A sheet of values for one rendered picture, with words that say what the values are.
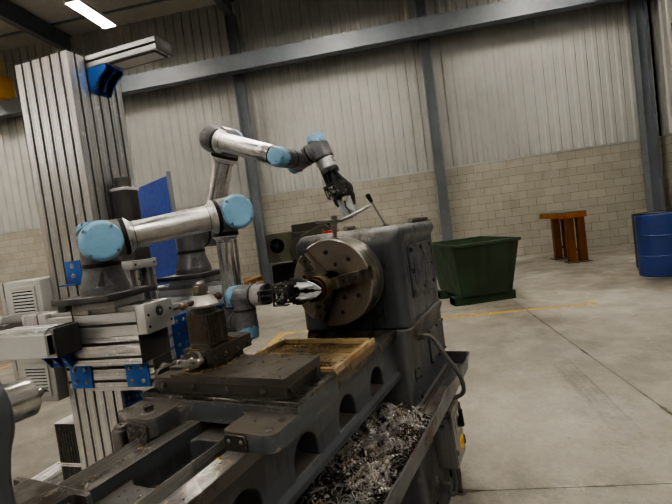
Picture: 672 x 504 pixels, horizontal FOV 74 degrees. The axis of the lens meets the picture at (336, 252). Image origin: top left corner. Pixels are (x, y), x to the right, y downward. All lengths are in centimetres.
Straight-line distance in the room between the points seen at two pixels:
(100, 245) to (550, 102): 1179
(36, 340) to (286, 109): 1120
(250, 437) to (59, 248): 124
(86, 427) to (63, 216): 81
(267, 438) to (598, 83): 1247
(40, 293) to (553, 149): 1157
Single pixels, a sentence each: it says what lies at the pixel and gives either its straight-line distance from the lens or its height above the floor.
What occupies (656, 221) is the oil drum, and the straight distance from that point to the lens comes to 764.
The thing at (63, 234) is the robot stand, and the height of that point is 138.
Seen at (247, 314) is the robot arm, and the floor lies 102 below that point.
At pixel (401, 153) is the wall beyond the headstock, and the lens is 1180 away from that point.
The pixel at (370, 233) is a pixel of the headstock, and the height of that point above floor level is 124.
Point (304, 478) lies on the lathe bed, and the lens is 116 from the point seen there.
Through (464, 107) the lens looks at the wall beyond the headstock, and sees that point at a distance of 1212.
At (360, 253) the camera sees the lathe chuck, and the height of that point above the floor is 118.
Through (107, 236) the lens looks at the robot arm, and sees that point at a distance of 145.
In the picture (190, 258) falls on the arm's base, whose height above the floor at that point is 123.
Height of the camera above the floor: 127
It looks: 3 degrees down
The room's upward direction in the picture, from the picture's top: 7 degrees counter-clockwise
